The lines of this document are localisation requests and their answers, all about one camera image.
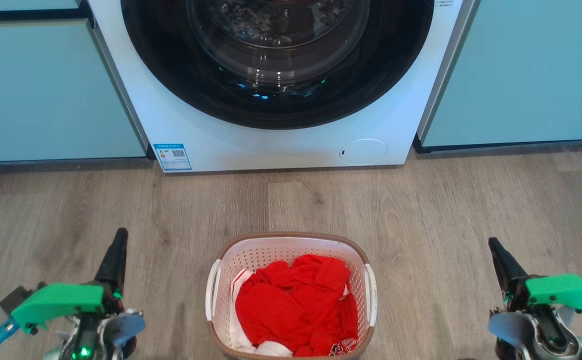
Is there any black round washer door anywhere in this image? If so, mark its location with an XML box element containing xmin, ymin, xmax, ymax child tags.
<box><xmin>120</xmin><ymin>0</ymin><xmax>435</xmax><ymax>130</ymax></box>

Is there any red garment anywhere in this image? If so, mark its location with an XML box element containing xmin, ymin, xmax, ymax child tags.
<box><xmin>234</xmin><ymin>254</ymin><xmax>359</xmax><ymax>358</ymax></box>

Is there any white brown-rimmed laundry basket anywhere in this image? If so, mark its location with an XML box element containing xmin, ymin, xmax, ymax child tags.
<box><xmin>206</xmin><ymin>232</ymin><xmax>378</xmax><ymax>360</ymax></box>

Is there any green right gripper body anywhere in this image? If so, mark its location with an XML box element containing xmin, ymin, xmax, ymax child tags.
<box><xmin>524</xmin><ymin>273</ymin><xmax>582</xmax><ymax>326</ymax></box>

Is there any pale teal cabinet door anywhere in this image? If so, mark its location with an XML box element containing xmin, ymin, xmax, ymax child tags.
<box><xmin>0</xmin><ymin>20</ymin><xmax>147</xmax><ymax>164</ymax></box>

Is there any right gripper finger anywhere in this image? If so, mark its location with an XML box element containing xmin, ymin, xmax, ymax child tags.
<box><xmin>488</xmin><ymin>237</ymin><xmax>528</xmax><ymax>296</ymax></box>

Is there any pale teal cabinet drawer front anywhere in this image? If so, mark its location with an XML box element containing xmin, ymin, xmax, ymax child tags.
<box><xmin>0</xmin><ymin>0</ymin><xmax>80</xmax><ymax>12</ymax></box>

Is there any round white filter cover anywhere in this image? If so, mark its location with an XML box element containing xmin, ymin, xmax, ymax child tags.
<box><xmin>340</xmin><ymin>138</ymin><xmax>388</xmax><ymax>166</ymax></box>

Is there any white garment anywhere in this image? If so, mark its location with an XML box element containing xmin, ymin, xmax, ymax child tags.
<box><xmin>228</xmin><ymin>268</ymin><xmax>294</xmax><ymax>358</ymax></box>

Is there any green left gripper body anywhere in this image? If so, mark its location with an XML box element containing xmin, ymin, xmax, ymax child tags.
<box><xmin>11</xmin><ymin>283</ymin><xmax>106</xmax><ymax>334</ymax></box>

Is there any blue energy label sticker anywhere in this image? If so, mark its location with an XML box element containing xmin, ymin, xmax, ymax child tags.
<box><xmin>153</xmin><ymin>143</ymin><xmax>192</xmax><ymax>172</ymax></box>

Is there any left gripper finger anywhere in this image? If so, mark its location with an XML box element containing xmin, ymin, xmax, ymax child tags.
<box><xmin>95</xmin><ymin>228</ymin><xmax>129</xmax><ymax>294</ymax></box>

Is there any large pale teal cabinet panel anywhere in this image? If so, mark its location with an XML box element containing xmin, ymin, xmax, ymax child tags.
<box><xmin>421</xmin><ymin>0</ymin><xmax>582</xmax><ymax>148</ymax></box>

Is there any white front-load washing machine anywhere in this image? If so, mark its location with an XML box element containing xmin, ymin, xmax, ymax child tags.
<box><xmin>88</xmin><ymin>0</ymin><xmax>475</xmax><ymax>174</ymax></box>

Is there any blue cable connector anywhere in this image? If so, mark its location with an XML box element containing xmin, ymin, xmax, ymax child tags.
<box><xmin>0</xmin><ymin>319</ymin><xmax>20</xmax><ymax>356</ymax></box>

